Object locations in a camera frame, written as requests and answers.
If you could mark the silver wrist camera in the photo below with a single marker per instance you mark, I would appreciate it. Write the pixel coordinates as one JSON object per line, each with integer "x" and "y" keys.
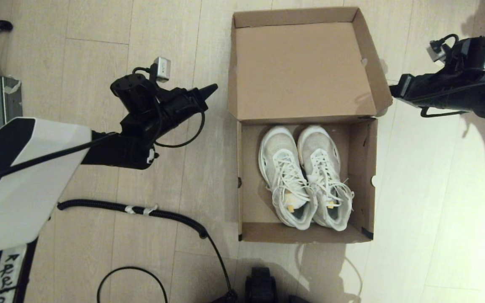
{"x": 161, "y": 69}
{"x": 436, "y": 51}

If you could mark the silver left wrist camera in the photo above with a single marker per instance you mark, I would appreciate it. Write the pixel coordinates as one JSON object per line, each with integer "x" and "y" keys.
{"x": 161, "y": 69}

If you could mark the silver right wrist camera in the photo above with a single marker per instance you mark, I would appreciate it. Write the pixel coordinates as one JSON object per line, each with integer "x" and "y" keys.
{"x": 436, "y": 51}

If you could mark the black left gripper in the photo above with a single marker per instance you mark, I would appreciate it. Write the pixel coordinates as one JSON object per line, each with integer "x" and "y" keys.
{"x": 177, "y": 107}

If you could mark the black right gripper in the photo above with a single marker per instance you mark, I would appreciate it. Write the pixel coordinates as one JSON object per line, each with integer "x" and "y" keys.
{"x": 432, "y": 90}

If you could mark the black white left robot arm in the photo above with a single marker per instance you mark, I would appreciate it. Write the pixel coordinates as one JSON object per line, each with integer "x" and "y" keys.
{"x": 36, "y": 176}

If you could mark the brown cardboard shoe box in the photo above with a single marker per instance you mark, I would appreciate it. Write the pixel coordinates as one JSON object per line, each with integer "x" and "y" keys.
{"x": 301, "y": 67}

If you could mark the white lace-up sneaker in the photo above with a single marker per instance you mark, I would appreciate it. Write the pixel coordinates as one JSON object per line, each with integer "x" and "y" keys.
{"x": 318, "y": 145}
{"x": 280, "y": 147}

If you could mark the white tape wrap with tail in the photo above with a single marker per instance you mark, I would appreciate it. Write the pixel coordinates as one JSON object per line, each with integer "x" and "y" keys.
{"x": 147, "y": 211}

